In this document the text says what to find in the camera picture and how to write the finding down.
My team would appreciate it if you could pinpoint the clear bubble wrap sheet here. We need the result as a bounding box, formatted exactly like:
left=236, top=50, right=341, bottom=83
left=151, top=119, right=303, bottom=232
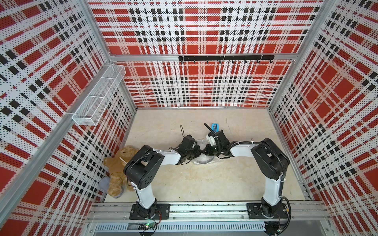
left=196, top=138, right=209, bottom=156

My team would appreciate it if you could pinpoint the blue tape dispenser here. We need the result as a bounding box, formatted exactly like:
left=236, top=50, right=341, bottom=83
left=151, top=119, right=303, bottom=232
left=211, top=123, right=220, bottom=133

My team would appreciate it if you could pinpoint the white plate green red rim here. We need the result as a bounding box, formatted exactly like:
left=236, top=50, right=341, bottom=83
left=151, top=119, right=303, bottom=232
left=194, top=155, right=214, bottom=165

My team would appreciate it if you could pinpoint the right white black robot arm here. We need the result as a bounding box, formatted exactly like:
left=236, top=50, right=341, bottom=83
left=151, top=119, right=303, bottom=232
left=203, top=130, right=290, bottom=219

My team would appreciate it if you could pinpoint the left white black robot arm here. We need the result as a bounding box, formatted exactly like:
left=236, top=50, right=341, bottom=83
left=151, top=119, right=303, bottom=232
left=124, top=135, right=202, bottom=220

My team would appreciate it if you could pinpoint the brown teddy bear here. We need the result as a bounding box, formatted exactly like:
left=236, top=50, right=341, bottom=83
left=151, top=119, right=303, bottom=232
left=103, top=146, right=139, bottom=198

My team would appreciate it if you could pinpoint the green circuit board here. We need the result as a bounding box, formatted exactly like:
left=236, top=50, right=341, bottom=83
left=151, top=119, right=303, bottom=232
left=127, top=223, right=156, bottom=231

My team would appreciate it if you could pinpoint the grey blue slipper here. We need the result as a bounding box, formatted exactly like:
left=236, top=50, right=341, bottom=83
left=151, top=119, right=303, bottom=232
left=98, top=176, right=124, bottom=199

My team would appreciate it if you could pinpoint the black wall hook rail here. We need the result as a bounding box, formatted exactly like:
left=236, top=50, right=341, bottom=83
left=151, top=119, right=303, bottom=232
left=178, top=55, right=275, bottom=63

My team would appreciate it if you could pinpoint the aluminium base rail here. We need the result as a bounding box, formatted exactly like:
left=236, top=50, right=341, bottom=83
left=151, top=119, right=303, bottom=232
left=83, top=200, right=337, bottom=236

